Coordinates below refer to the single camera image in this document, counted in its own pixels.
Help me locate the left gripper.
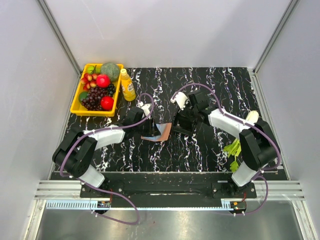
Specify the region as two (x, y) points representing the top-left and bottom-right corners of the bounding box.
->
(133, 116), (161, 138)

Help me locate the black card box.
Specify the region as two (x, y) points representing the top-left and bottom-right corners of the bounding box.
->
(172, 111), (198, 136)

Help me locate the pink leather card holder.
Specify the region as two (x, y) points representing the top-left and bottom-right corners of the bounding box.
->
(141, 123), (172, 142)

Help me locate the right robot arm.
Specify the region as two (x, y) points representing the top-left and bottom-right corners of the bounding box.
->
(170, 90), (281, 198)

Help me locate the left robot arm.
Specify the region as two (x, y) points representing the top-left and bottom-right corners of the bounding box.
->
(52, 107), (156, 198)

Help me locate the yellow juice bottle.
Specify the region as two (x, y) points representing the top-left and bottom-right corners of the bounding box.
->
(120, 68), (136, 102)

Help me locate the red pomegranate lower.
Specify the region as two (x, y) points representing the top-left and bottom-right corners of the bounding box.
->
(100, 96), (114, 111)

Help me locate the red pomegranate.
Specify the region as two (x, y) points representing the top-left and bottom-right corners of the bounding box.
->
(96, 74), (111, 88)
(100, 96), (114, 111)

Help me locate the small black grape bunch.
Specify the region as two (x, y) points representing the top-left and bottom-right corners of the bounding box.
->
(106, 83), (117, 97)

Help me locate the dark purple grape bunch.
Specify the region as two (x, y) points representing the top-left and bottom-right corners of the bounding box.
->
(80, 86), (107, 111)

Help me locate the red pomegranate upper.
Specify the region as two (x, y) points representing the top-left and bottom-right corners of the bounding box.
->
(96, 74), (111, 88)

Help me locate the green melon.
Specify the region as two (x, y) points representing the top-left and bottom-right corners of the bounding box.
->
(100, 62), (120, 82)

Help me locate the yellow plastic tray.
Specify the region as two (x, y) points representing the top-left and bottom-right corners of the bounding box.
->
(70, 63), (124, 117)

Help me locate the small red fruit bunch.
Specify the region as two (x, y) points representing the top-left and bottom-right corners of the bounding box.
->
(80, 73), (98, 92)

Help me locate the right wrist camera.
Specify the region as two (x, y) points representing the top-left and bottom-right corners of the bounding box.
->
(170, 91), (189, 110)

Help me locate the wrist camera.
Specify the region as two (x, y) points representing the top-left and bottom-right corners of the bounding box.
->
(137, 102), (152, 116)
(170, 91), (189, 110)

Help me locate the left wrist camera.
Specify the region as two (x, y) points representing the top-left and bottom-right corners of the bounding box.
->
(137, 102), (152, 116)

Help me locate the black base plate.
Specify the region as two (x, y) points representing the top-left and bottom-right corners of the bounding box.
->
(79, 172), (258, 208)

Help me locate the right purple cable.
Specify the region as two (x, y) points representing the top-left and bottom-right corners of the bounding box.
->
(176, 82), (281, 217)

